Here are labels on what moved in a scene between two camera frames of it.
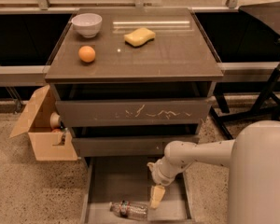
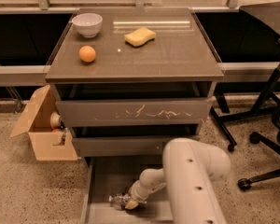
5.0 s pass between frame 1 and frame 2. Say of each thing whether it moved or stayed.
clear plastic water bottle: moved
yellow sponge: stayed
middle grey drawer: stayed
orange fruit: stayed
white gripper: moved
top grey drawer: stayed
